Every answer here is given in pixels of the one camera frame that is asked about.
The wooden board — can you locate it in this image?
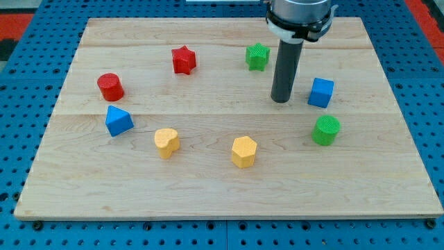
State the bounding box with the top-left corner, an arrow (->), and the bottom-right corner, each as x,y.
15,17 -> 443,221

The yellow heart block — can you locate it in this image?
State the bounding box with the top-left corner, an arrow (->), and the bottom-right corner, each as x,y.
154,128 -> 180,159

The blue triangular prism block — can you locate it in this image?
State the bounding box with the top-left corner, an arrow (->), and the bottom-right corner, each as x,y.
105,106 -> 134,137

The green cylinder block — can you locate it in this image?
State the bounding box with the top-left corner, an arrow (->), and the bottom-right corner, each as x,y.
311,115 -> 341,146

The blue cube block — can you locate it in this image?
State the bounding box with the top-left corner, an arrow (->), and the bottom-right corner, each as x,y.
307,78 -> 334,108

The red star block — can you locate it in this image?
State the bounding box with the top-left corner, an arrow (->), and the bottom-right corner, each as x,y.
171,46 -> 196,75

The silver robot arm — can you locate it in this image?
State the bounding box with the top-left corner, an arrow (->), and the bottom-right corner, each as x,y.
266,0 -> 339,44

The red cylinder block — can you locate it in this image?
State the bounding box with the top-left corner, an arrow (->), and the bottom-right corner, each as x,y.
97,73 -> 124,101

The green star block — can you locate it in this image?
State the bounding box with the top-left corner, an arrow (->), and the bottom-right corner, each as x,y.
245,43 -> 270,72

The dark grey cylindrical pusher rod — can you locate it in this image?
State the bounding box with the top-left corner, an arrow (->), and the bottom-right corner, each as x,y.
271,40 -> 303,103

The yellow hexagon block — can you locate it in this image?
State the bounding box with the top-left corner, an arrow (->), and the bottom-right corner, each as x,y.
231,136 -> 257,168

